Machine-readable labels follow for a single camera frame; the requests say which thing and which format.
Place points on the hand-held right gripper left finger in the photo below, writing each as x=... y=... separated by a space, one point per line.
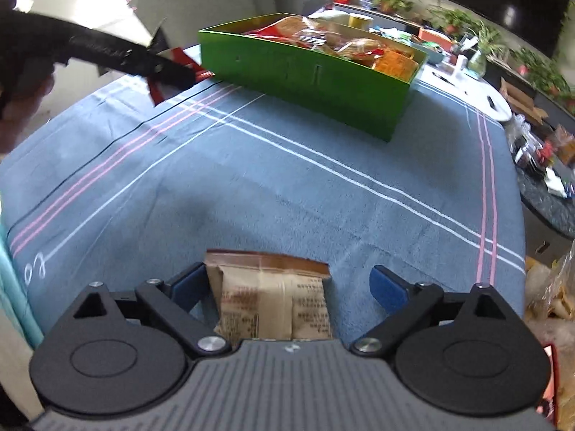
x=188 y=287

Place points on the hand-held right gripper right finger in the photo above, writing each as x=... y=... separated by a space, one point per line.
x=388 y=292

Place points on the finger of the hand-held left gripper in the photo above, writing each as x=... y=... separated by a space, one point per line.
x=125 y=56

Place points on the red-edged clear snack packet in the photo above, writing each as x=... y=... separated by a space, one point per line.
x=157 y=92

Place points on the beige brown snack packet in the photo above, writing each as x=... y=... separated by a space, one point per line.
x=269 y=296

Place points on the red round cookie packet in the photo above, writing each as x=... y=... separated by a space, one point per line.
x=287 y=27

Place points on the green cardboard box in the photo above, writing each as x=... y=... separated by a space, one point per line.
x=305 y=85

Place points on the clear sliced bread packet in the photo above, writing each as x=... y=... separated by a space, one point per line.
x=359 y=50

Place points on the person's left hand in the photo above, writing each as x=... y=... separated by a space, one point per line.
x=18 y=125

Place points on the grey armchair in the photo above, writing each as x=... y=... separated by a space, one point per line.
x=202 y=0

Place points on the blue striped tablecloth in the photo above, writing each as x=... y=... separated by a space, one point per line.
x=269 y=188

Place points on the clear plastic bag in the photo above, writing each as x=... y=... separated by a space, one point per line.
x=550 y=283

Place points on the teal cloth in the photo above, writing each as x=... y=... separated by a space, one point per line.
x=20 y=296

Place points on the dark marble round table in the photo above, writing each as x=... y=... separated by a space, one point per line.
x=546 y=193

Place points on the white round table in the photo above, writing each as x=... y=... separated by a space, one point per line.
x=467 y=94

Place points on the short black marker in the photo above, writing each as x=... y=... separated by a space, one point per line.
x=492 y=102

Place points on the black pen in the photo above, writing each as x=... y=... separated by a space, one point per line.
x=444 y=77

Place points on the brown cardboard box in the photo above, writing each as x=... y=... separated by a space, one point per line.
x=523 y=101

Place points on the yellow canister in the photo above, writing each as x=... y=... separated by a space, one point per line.
x=361 y=20

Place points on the white cup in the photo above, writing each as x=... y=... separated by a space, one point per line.
x=461 y=63

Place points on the blue tray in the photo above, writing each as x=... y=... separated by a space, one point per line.
x=433 y=54

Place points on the glass vase with plant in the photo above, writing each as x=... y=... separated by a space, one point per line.
x=480 y=54

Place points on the orange box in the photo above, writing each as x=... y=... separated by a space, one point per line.
x=435 y=36

